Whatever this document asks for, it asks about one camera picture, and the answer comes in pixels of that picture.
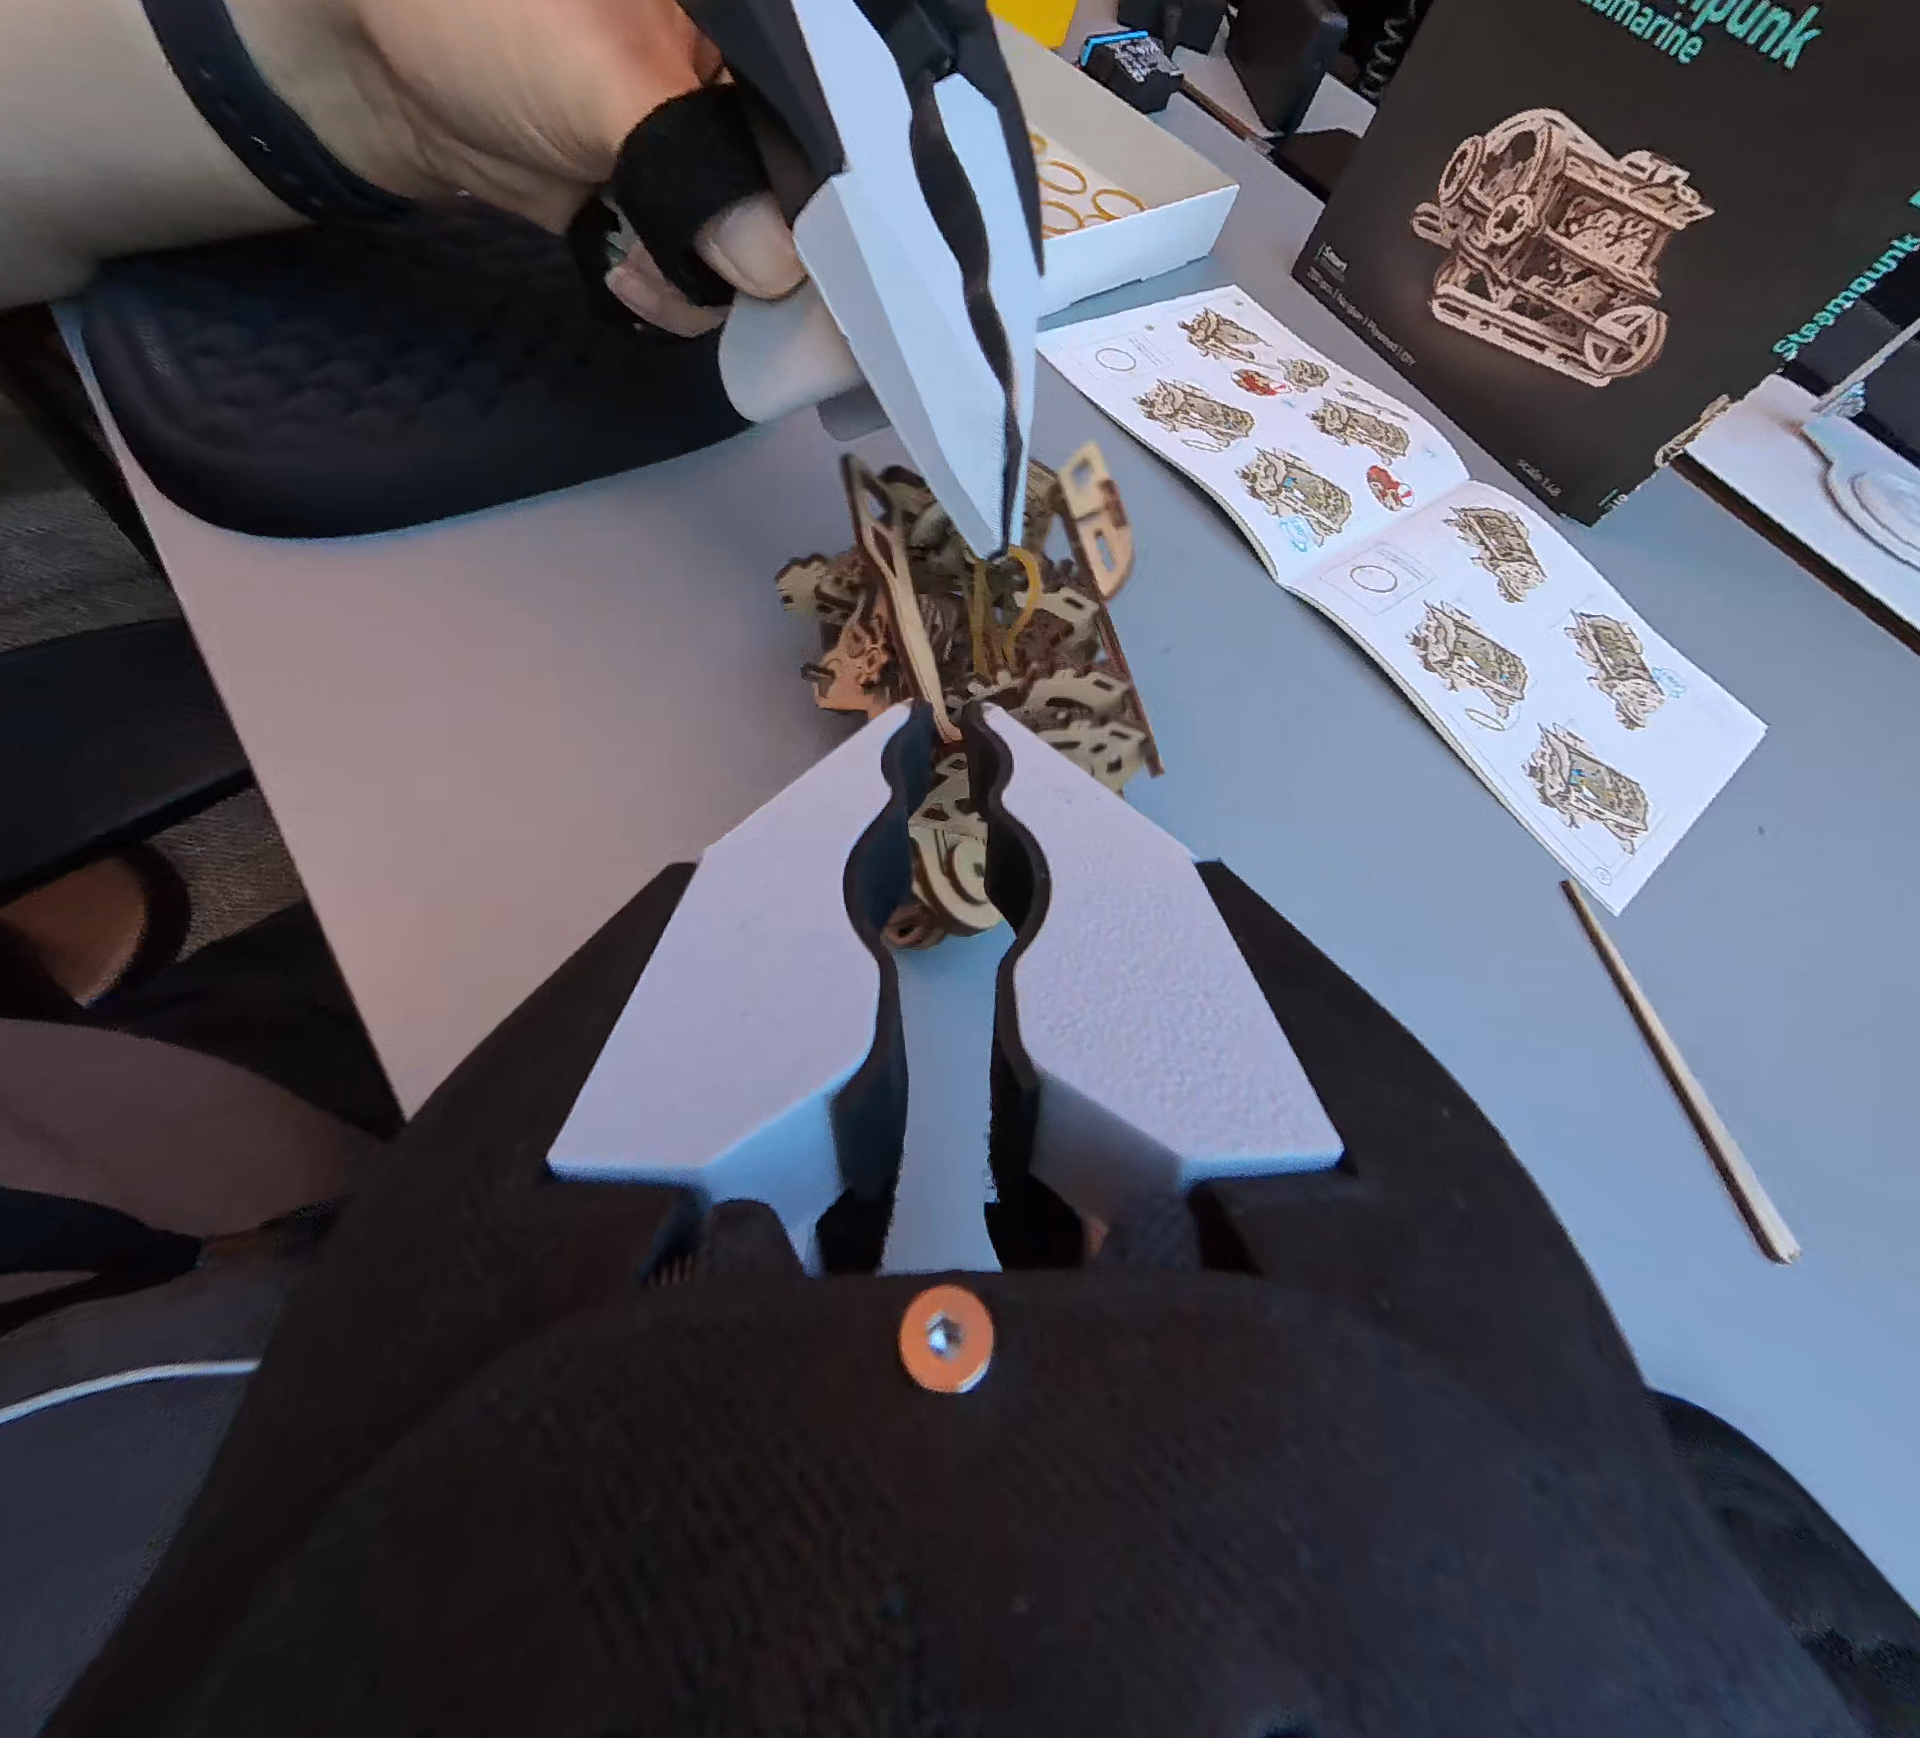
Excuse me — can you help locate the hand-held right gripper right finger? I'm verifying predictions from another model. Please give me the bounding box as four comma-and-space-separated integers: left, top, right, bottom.
964, 702, 1345, 1272

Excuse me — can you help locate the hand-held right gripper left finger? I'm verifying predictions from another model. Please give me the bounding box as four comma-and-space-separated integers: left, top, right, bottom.
545, 698, 916, 1272

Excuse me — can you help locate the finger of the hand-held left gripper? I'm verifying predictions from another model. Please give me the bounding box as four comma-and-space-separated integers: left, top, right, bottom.
762, 0, 1026, 559
928, 75, 1044, 482

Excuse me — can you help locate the wooden mechanical model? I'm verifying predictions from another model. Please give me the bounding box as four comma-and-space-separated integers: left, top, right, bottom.
772, 443, 1165, 954

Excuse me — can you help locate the single yellow rubber band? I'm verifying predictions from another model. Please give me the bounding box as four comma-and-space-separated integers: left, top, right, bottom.
964, 542, 1053, 678

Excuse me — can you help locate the thin wooden stick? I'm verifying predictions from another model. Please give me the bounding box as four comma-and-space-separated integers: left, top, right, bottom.
1561, 874, 1802, 1266

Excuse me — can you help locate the black model kit box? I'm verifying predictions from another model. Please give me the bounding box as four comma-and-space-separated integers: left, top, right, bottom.
1293, 0, 1920, 524

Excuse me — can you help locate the person's left hand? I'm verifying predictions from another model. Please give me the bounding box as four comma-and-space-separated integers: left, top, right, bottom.
207, 0, 813, 341

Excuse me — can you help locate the heap of yellow rubber bands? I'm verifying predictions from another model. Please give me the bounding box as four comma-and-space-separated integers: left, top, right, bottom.
1034, 125, 1151, 236

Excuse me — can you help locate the white cardboard tray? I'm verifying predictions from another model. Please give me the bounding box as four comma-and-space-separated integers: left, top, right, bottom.
1026, 43, 1241, 319

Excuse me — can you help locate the small blue and black device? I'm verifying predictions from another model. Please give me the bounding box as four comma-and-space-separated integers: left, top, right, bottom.
1077, 27, 1186, 117

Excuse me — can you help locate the illustrated instruction booklet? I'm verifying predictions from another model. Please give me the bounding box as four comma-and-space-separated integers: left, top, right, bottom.
1034, 286, 1768, 918

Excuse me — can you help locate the black chair seat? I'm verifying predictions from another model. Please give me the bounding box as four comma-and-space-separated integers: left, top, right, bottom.
81, 206, 756, 542

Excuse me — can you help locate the person's grey shirt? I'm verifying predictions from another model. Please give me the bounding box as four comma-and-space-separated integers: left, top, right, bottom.
0, 1010, 408, 1738

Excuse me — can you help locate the black wristband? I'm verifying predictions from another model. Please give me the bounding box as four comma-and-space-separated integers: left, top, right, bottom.
117, 0, 413, 225

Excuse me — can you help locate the thin board with brown edge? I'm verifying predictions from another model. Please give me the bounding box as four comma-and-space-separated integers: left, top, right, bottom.
1672, 373, 1920, 656

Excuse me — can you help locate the black lanyard strap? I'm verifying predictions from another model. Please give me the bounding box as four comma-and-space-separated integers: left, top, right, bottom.
0, 1191, 204, 1296

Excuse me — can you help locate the thin white cord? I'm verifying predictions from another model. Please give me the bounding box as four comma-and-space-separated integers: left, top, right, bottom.
0, 1358, 268, 1430

